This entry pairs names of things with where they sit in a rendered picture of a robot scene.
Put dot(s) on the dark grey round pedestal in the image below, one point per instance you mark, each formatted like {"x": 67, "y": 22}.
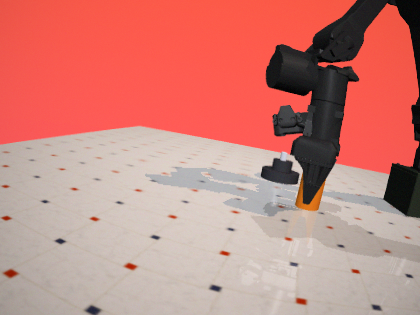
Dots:
{"x": 280, "y": 171}

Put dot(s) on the orange cylinder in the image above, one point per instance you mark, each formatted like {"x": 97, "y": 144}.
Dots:
{"x": 315, "y": 203}

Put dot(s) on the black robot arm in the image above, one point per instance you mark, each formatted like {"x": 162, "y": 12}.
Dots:
{"x": 298, "y": 72}

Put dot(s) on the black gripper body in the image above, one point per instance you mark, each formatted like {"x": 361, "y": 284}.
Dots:
{"x": 323, "y": 145}

